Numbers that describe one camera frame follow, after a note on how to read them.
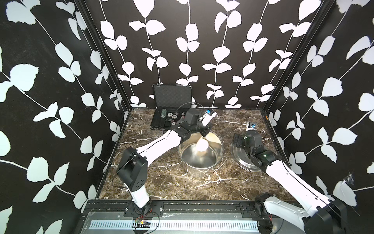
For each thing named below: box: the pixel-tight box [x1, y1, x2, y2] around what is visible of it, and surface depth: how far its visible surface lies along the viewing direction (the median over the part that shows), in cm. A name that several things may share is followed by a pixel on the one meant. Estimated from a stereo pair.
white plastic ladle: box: [196, 136, 209, 153], surface depth 97 cm
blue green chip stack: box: [160, 108, 168, 118], surface depth 116 cm
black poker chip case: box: [150, 82, 192, 130], surface depth 113 cm
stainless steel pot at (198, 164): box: [177, 131, 228, 177], surface depth 92 cm
